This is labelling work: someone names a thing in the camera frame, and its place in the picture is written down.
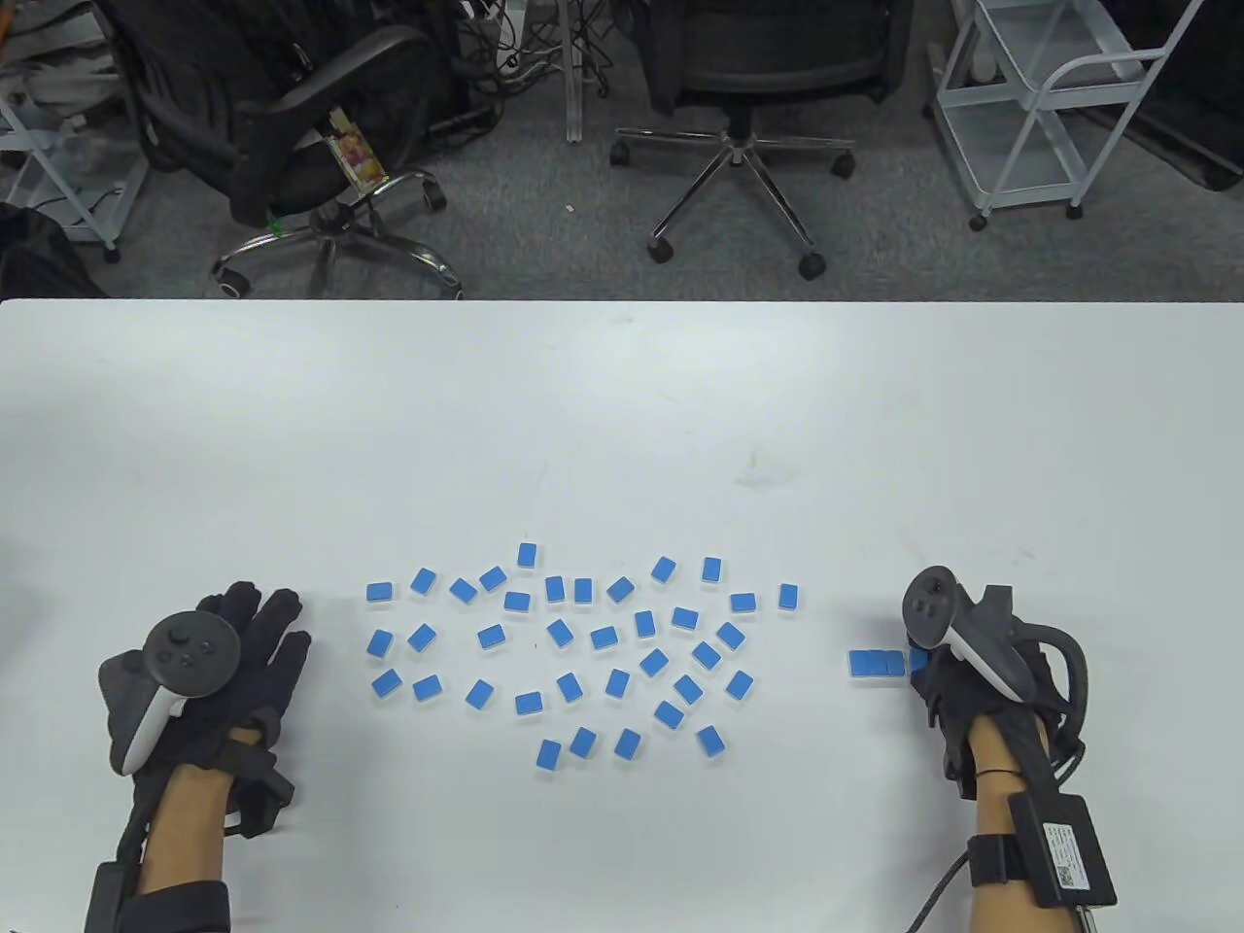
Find person's left hand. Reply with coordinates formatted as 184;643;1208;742
175;580;314;780

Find person's right hand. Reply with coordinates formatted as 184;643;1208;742
910;651;1063;751

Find blue mahjong tiles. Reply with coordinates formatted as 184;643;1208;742
365;542;800;774

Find person's right forearm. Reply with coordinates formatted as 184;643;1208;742
967;714;1055;933

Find person's left forearm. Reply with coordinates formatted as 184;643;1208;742
136;768;229;933

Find plain black forearm box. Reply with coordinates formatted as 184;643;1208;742
86;865;142;933

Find grey and white controller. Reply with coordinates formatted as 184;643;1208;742
97;614;242;778
902;566;1089;725

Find black box with white label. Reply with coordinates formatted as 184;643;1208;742
1006;792;1119;910

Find black bag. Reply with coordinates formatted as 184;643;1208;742
0;202;108;300

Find white metal rack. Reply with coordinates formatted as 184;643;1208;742
0;58;149;265

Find colourful snack packet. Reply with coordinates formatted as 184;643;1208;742
326;107;392;191

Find white metal cart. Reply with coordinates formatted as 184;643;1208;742
928;0;1206;232

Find black chair with chrome base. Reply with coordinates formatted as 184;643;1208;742
97;0;466;300

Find black flat case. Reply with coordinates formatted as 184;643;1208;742
1098;0;1244;192

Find grey crumpled cloth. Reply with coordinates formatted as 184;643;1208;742
0;29;122;108

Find black mesh office chair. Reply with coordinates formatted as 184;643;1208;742
610;0;915;281

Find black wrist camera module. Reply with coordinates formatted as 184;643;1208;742
225;734;295;837
941;734;981;800

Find black forearm strap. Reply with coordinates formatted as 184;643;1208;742
967;834;1026;890
121;882;232;933

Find black trailing cable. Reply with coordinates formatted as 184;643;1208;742
909;846;973;933

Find tangle of black cables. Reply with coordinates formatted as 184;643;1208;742
452;0;623;98

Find white desk leg post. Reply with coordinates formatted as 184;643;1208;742
564;0;592;145

